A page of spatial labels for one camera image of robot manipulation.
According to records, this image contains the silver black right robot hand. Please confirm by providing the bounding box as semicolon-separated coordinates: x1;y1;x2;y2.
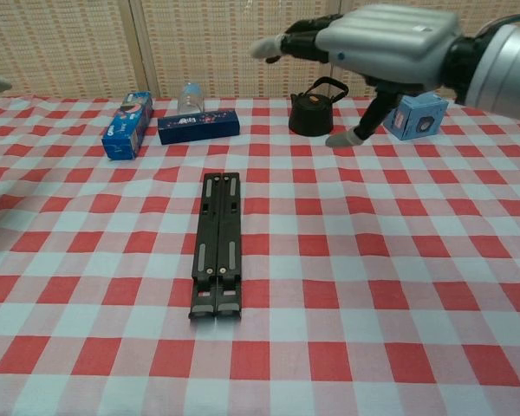
249;3;463;149

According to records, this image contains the blue Oreo cookie box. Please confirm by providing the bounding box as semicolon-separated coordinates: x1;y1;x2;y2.
102;90;154;161

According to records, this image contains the light blue cube box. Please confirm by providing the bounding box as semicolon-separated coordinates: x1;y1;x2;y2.
383;94;451;142

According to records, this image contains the woven bamboo folding screen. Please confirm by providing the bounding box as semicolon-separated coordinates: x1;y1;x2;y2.
0;0;520;100

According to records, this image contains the black folding laptop stand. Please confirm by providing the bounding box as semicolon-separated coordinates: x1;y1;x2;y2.
187;172;244;322

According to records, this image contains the dark blue long box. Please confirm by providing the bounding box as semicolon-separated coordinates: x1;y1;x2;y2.
157;109;240;146

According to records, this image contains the clear plastic water bottle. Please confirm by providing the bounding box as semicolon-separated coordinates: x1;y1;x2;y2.
177;81;206;116

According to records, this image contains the black kettle with handle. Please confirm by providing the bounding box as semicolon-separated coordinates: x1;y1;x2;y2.
288;76;348;137

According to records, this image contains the red white checkered tablecloth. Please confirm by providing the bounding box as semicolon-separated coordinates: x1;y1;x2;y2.
0;95;520;416

